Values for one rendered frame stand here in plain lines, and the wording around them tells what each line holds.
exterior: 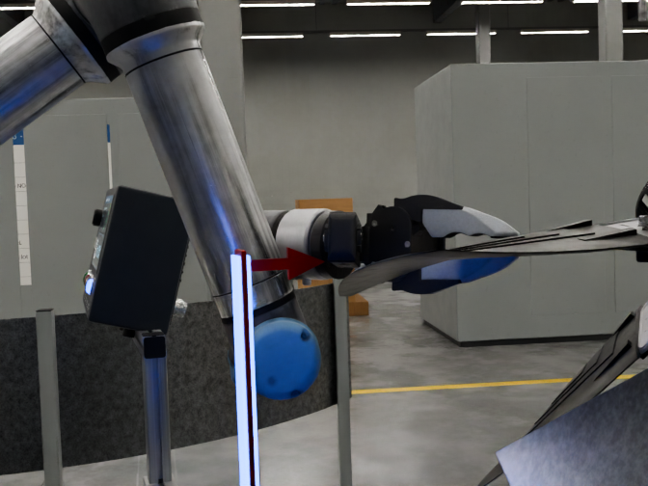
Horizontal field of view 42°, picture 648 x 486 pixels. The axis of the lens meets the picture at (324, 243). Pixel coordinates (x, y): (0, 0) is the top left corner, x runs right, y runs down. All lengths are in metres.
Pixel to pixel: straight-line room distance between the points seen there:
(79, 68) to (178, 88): 0.18
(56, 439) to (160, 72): 1.63
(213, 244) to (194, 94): 0.14
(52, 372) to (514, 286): 5.09
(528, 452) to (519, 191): 6.17
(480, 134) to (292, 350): 6.08
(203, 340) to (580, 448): 1.78
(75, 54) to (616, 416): 0.61
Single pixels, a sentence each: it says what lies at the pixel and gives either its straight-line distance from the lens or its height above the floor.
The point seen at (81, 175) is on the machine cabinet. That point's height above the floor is 1.47.
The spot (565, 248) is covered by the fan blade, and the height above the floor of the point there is 1.18.
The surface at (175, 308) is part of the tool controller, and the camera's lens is 1.22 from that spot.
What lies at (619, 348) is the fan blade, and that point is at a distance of 0.84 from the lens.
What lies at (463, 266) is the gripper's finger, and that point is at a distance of 0.77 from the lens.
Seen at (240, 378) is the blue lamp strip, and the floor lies 1.10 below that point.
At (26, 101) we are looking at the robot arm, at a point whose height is 1.34.
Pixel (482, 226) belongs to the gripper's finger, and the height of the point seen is 1.20.
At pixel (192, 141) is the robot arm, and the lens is 0.77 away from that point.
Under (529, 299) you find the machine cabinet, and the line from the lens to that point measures 6.95.
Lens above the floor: 1.23
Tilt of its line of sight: 3 degrees down
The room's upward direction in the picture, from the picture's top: 2 degrees counter-clockwise
